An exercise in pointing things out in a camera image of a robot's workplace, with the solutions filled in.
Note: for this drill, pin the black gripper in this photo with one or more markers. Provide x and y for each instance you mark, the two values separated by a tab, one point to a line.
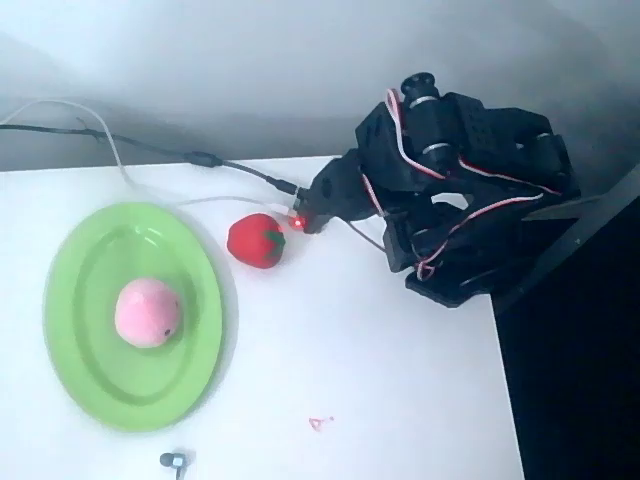
334	194

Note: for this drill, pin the red plush strawberry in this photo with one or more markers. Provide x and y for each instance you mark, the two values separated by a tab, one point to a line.
252	242

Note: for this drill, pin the pink plush peach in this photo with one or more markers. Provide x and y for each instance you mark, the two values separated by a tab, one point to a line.
147	312

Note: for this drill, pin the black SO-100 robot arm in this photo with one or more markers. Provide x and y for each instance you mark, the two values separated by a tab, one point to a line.
475	150

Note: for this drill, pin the green oval plate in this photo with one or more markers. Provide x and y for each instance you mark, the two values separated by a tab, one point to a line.
80	320

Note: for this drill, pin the motor controller board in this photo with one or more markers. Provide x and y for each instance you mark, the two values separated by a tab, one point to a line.
299	212

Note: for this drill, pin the grey earbud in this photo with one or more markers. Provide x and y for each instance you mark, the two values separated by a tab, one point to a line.
175	460

